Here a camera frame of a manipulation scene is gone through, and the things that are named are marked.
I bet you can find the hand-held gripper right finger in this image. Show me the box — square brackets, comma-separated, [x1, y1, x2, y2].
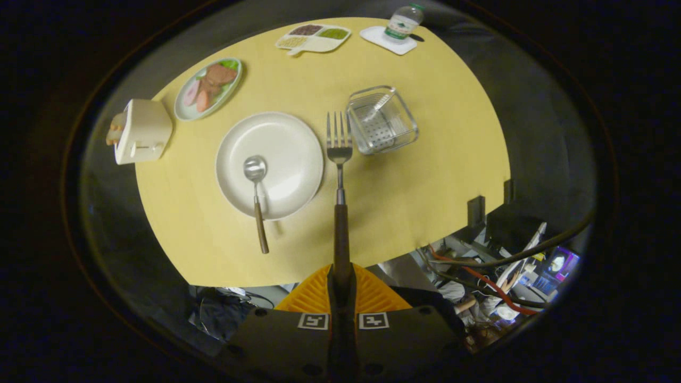
[350, 264, 470, 380]

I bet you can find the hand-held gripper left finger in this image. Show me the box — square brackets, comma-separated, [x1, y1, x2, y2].
[217, 264, 334, 380]

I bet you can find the steel fork with brown handle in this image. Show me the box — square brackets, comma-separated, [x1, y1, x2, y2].
[326, 111, 354, 292]

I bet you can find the dark cloth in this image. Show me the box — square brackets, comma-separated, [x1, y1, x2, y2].
[188, 286, 275, 342]

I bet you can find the lit monitor screen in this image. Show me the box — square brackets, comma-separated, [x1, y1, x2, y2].
[543, 245, 581, 284]

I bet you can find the white round plate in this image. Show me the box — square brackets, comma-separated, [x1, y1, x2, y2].
[215, 111, 325, 221]

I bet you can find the cream toaster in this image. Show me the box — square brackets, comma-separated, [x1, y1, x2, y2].
[114, 98, 174, 165]

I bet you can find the pale green oval plate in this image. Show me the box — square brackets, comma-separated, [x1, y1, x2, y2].
[174, 57, 243, 122]

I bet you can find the brown meat slice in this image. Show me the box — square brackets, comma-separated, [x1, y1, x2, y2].
[196, 63, 238, 113]

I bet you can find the cream divided tray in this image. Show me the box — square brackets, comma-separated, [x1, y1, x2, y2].
[275, 23, 352, 56]

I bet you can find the white square coaster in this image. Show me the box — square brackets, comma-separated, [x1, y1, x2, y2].
[359, 26, 419, 56]

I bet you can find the clear water bottle green cap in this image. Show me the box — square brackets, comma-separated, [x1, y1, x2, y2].
[384, 3, 426, 42]

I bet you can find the red cable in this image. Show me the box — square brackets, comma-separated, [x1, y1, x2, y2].
[427, 249, 544, 316]

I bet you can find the steel spoon with brown handle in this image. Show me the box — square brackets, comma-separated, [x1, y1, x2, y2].
[243, 155, 270, 254]

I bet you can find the black cable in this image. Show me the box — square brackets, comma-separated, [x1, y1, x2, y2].
[418, 212, 594, 308]

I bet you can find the clear wire-frame basket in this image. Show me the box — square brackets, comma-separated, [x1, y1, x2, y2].
[346, 85, 420, 156]

